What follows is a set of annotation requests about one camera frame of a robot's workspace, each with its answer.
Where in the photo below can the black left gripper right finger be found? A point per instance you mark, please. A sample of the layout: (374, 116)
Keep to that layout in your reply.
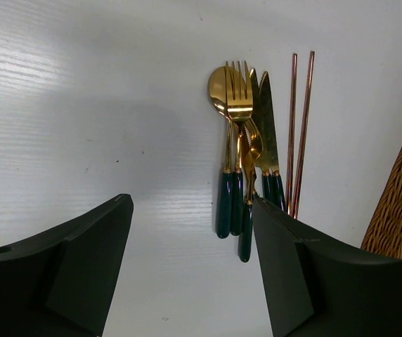
(316, 285)

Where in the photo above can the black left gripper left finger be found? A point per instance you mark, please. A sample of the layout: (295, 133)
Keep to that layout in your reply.
(61, 281)

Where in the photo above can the gold spoon green handle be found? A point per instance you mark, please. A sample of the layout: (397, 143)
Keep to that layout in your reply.
(217, 95)

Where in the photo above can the copper chopstick right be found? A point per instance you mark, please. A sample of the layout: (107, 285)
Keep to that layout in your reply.
(303, 135)

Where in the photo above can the copper chopstick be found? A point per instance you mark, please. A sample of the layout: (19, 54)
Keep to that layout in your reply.
(291, 132)
(303, 135)

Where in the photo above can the copper chopstick left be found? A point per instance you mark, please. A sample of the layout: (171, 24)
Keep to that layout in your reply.
(291, 132)

